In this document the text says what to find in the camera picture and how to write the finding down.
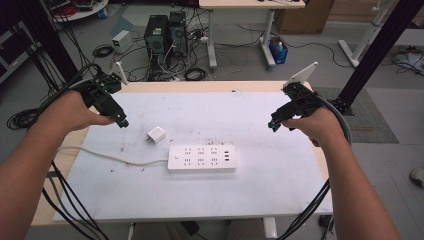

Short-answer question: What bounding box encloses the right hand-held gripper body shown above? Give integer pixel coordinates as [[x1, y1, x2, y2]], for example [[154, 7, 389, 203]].
[[270, 61, 325, 124]]

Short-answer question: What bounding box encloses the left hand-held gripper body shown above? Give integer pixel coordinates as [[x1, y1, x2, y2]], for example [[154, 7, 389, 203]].
[[71, 61, 129, 122]]

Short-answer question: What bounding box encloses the white charger adapter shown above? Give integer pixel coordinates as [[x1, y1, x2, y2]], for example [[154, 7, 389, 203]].
[[145, 126, 167, 145]]

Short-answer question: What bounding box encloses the white power strip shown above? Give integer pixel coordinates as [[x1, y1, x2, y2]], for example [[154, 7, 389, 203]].
[[167, 143, 238, 174]]

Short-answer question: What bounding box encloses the person's right hand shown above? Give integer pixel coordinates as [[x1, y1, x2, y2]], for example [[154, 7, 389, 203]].
[[281, 106, 348, 148]]

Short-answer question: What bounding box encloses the person's left hand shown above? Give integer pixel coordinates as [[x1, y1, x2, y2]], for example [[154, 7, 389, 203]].
[[38, 89, 116, 133]]

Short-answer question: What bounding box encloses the small white device box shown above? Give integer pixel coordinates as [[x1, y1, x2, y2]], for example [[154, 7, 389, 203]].
[[111, 29, 134, 54]]

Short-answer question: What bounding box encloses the grey floor mat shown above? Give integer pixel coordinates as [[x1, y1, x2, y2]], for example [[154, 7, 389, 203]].
[[313, 87, 400, 145]]

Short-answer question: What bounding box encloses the black computer tower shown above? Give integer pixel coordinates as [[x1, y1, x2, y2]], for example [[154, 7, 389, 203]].
[[167, 10, 190, 59], [143, 14, 169, 69]]

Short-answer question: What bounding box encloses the cardboard box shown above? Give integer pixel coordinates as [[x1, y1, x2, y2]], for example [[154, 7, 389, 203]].
[[274, 0, 336, 35]]

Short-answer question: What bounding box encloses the round white table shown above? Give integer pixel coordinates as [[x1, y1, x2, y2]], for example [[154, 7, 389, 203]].
[[42, 0, 110, 23]]

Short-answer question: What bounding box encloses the white table leg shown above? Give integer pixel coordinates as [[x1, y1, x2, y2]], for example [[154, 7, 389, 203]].
[[262, 217, 279, 240]]

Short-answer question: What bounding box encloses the black power brick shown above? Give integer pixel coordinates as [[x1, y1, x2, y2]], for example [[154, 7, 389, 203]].
[[318, 214, 335, 232]]

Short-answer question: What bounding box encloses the white-legged wooden desk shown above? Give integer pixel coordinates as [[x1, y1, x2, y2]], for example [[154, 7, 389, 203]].
[[198, 0, 307, 71]]

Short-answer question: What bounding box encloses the person's shoe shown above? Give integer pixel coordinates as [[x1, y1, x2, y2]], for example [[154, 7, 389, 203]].
[[409, 167, 424, 189]]

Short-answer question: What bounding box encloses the white power strip cable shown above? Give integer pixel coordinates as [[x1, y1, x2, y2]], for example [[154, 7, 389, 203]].
[[58, 145, 170, 167]]

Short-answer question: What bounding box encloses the coiled black cable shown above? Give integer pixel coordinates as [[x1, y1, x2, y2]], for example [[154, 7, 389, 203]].
[[184, 67, 209, 82], [92, 44, 115, 59], [6, 107, 40, 131]]

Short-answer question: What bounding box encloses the long black floor cable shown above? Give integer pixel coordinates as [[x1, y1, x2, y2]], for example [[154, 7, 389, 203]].
[[237, 23, 353, 69]]

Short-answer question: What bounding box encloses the black aluminium post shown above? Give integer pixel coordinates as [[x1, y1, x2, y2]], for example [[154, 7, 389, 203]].
[[332, 0, 424, 116], [13, 0, 80, 84]]

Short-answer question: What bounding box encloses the right gripper cable bundle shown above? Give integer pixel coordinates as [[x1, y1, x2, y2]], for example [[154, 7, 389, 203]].
[[275, 94, 353, 240]]

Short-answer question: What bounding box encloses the left gripper black cable bundle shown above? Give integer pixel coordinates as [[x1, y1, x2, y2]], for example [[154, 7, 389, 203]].
[[36, 63, 113, 240]]

